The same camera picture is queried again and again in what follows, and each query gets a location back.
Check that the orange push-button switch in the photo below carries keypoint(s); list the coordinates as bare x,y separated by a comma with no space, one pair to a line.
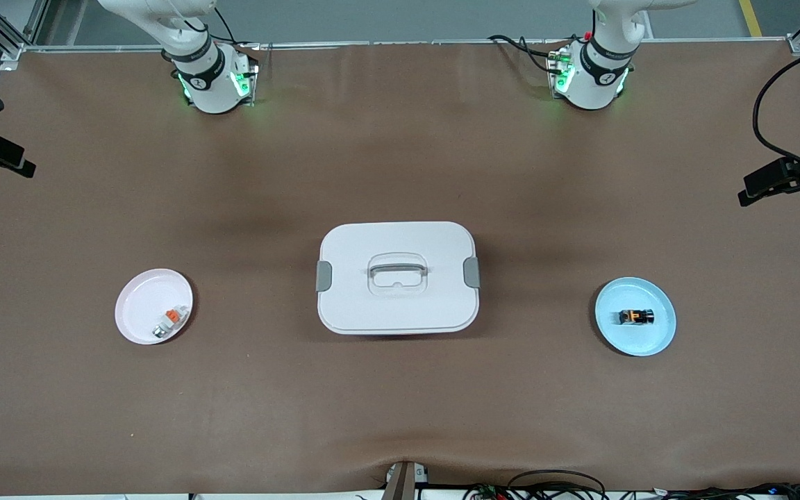
643,317

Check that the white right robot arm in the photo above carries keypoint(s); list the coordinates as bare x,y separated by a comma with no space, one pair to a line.
212,83

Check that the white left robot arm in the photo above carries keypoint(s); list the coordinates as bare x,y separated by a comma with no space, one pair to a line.
591,83

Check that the white lidded storage box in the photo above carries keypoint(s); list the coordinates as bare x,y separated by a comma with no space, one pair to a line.
400,305

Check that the yellow floor tape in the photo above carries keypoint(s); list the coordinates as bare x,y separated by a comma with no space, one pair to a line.
751,17

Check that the pink round plate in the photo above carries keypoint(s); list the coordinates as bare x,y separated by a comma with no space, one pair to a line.
139,312

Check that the light blue round plate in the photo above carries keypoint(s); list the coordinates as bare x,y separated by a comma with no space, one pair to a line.
636,340

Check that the small orange white connector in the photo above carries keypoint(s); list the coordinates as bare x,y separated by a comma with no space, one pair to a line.
172,318

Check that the brown table mat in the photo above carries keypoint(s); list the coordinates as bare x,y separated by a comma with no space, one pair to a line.
400,403

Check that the aluminium table edge rail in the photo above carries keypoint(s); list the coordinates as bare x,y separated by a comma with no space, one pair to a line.
407,43

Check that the grey metal table bracket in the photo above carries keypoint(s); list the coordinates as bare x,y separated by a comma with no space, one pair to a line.
400,482

